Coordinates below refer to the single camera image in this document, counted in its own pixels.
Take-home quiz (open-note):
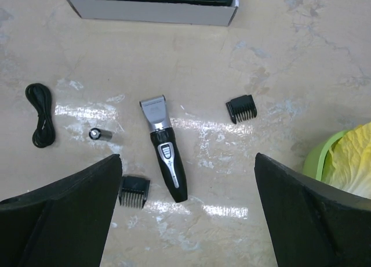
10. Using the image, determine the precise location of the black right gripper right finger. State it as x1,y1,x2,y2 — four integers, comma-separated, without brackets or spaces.
254,153,370,266

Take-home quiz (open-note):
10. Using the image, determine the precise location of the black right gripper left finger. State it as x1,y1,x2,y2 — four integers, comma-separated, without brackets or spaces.
1,154,121,266

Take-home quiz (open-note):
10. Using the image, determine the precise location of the black clipper guard comb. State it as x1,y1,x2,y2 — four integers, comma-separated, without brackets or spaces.
118,175,150,209

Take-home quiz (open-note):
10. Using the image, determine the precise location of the silver black cylindrical battery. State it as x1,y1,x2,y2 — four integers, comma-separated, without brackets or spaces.
89,128,113,141

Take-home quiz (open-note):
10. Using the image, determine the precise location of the black silver hair clipper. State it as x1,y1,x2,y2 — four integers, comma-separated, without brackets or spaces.
140,95,188,203

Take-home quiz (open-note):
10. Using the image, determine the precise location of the white clipper kit box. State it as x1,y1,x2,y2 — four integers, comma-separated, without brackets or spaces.
66,0,239,27

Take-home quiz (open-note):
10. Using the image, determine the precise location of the green plastic basket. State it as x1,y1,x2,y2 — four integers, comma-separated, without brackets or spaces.
302,130,348,181

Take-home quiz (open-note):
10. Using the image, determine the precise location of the yellow napa cabbage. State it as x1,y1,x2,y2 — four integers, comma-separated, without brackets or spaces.
321,123,370,199

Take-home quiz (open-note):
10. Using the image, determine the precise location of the coiled black cable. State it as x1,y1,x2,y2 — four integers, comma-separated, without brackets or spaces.
25,83,57,149

